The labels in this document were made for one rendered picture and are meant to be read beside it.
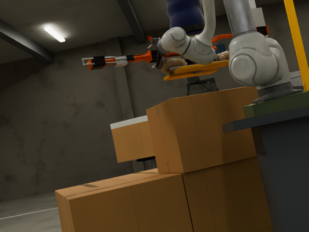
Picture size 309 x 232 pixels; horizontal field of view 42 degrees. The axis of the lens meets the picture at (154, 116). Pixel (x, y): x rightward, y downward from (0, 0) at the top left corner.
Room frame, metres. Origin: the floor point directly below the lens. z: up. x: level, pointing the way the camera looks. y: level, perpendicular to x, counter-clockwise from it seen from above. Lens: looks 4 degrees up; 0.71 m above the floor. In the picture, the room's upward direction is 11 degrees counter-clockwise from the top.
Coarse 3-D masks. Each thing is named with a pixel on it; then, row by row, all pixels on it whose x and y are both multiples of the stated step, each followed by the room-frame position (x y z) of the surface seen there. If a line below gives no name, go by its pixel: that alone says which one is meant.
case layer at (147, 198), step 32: (256, 160) 2.31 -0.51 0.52; (64, 192) 2.50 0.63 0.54; (96, 192) 2.04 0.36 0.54; (128, 192) 2.06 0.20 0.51; (160, 192) 2.12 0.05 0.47; (192, 192) 2.17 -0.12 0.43; (224, 192) 2.23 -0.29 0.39; (256, 192) 2.29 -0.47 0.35; (64, 224) 2.53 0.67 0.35; (96, 224) 2.00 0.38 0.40; (128, 224) 2.05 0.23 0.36; (160, 224) 2.11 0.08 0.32; (192, 224) 2.16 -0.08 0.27; (224, 224) 2.22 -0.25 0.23; (256, 224) 2.28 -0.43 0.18
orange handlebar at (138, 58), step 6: (216, 36) 2.22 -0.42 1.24; (222, 36) 2.21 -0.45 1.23; (228, 36) 2.22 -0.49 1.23; (216, 48) 2.47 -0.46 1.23; (138, 54) 2.30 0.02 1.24; (168, 54) 2.36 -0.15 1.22; (174, 54) 2.38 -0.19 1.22; (108, 60) 2.24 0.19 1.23; (114, 60) 2.25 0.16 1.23; (138, 60) 2.32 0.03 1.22
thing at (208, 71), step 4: (216, 68) 2.54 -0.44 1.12; (188, 72) 2.47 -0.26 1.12; (192, 72) 2.48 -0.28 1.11; (200, 72) 2.50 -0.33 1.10; (204, 72) 2.51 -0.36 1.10; (208, 72) 2.55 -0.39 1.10; (212, 72) 2.58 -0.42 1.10; (168, 76) 2.44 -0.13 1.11; (172, 76) 2.44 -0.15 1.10; (176, 76) 2.45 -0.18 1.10; (180, 76) 2.48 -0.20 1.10; (184, 76) 2.52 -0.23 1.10; (188, 76) 2.55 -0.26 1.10; (192, 76) 2.58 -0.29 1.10; (164, 80) 2.51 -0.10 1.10
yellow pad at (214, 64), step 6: (222, 60) 2.36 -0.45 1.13; (228, 60) 2.35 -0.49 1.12; (186, 66) 2.26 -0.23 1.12; (192, 66) 2.28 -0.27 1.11; (198, 66) 2.29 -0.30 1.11; (204, 66) 2.30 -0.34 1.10; (210, 66) 2.34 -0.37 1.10; (216, 66) 2.38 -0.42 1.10; (222, 66) 2.42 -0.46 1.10; (180, 72) 2.33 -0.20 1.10
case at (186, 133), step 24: (192, 96) 2.19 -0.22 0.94; (216, 96) 2.24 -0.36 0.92; (240, 96) 2.29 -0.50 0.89; (168, 120) 2.20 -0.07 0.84; (192, 120) 2.18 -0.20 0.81; (216, 120) 2.23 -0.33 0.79; (168, 144) 2.27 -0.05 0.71; (192, 144) 2.17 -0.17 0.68; (216, 144) 2.22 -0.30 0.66; (240, 144) 2.27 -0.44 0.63; (168, 168) 2.34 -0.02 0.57; (192, 168) 2.16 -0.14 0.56
